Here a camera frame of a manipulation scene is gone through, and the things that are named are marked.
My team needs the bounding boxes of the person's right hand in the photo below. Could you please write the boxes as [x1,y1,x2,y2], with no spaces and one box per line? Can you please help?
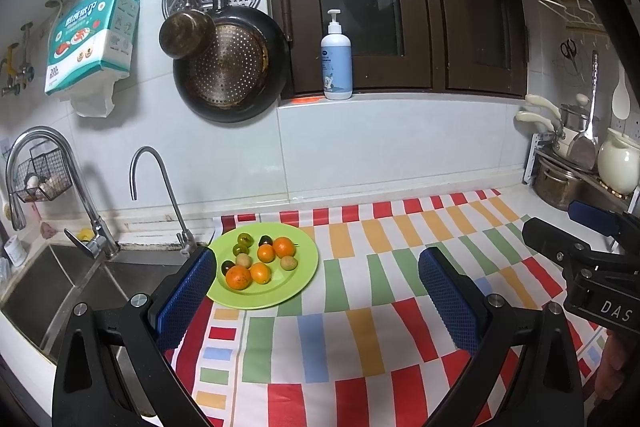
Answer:
[594,329,629,404]

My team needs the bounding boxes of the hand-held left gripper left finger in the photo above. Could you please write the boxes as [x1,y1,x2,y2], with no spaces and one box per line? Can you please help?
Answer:
[52,247,219,427]

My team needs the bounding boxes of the green plate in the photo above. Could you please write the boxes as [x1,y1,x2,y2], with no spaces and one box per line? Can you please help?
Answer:
[205,222,320,311]

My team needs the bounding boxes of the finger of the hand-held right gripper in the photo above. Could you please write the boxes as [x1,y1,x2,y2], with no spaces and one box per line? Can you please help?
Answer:
[567,200,640,240]
[521,217,596,264]

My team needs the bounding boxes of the stainless steel sink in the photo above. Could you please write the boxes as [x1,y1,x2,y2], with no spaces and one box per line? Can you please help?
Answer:
[0,242,211,414]

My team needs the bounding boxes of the white rice paddle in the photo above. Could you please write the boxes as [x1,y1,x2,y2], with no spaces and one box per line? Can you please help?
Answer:
[612,59,632,120]

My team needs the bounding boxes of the yellow handled wall tap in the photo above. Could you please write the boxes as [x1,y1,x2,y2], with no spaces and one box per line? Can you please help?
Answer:
[0,44,22,98]

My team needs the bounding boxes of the striped colourful tablecloth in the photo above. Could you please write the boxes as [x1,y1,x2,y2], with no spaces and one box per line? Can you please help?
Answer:
[165,188,640,427]

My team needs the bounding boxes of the black wire basket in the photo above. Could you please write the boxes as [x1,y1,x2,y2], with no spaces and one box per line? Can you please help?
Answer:
[7,144,74,204]

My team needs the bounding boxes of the slim gooseneck faucet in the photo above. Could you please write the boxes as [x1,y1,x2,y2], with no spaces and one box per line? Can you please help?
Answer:
[130,146,197,258]

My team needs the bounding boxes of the dark wooden window frame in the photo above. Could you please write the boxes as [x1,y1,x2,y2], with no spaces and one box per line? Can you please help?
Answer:
[262,0,529,100]

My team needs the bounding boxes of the white wire hanger rack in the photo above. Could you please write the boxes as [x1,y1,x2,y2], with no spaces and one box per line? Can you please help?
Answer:
[537,0,609,33]

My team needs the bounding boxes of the metal wall tap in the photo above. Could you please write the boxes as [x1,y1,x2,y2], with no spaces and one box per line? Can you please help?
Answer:
[17,23,37,84]

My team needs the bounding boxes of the white pot rack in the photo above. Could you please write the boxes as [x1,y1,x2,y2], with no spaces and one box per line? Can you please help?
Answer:
[522,132,640,214]

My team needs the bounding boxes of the cream handled white pot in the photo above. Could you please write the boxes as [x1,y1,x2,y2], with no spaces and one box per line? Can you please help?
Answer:
[515,109,582,160]

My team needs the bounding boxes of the metal spatula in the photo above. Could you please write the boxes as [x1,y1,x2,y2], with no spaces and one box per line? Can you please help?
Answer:
[570,51,600,171]

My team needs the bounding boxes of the black frying pan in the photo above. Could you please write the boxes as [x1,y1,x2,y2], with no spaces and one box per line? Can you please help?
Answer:
[172,0,291,126]

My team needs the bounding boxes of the white pump bottle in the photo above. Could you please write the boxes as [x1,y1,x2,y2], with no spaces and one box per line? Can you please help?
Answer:
[320,9,354,102]

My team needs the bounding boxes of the large steel pot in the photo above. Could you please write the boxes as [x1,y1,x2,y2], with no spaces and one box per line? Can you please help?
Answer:
[531,154,589,210]

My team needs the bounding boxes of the small brass saucepan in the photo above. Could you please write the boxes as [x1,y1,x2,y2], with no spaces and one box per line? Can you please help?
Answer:
[159,0,217,60]

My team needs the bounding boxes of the white ceramic jug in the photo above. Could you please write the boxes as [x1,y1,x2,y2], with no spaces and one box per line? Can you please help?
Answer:
[597,127,640,197]

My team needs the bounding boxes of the steel pot with lid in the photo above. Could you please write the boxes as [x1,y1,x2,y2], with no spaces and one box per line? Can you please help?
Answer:
[525,93,600,144]

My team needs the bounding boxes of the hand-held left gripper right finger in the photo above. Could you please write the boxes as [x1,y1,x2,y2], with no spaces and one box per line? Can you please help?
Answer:
[417,247,586,427]

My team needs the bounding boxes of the black scissors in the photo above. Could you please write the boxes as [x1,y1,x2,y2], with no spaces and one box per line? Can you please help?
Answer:
[559,38,579,76]

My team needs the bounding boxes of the green paper towel pack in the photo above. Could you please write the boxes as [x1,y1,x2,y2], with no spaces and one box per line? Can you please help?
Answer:
[44,0,141,118]

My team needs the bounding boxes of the large orange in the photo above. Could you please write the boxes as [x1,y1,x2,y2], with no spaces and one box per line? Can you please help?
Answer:
[225,266,253,291]

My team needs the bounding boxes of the large steel faucet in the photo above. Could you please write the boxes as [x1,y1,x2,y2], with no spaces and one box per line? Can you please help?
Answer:
[5,126,121,261]

